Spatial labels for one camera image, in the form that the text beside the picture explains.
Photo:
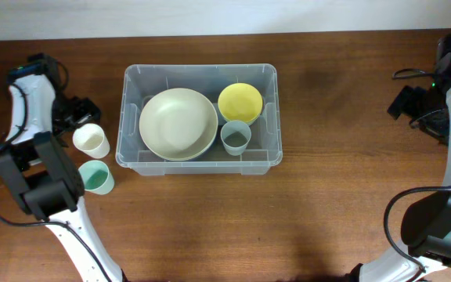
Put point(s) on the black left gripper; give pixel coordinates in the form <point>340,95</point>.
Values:
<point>86,108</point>

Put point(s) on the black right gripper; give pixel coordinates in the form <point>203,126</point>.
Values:
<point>405,103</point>

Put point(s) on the cream cup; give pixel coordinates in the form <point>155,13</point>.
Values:
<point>91,140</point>

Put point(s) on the beige plate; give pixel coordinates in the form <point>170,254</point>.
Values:
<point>154,141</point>
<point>170,106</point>

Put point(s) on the grey cup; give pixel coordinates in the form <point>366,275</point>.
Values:
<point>235,136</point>

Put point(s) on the yellow bowl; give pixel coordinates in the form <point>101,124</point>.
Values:
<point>240,102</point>

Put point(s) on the green bowl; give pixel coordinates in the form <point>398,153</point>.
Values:
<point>255,118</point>

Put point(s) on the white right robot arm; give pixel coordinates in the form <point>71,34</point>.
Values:
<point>417,221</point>

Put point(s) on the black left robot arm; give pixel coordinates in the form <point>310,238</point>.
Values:
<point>40,176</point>

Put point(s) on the green cup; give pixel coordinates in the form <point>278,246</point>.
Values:
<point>96,177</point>

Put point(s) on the clear plastic storage bin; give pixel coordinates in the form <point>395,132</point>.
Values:
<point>143,81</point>

